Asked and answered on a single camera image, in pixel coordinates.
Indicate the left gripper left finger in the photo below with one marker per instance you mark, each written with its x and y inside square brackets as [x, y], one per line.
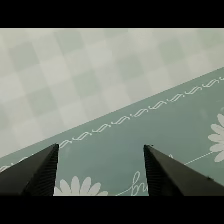
[31, 176]

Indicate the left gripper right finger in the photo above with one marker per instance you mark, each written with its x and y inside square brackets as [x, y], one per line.
[173, 176]

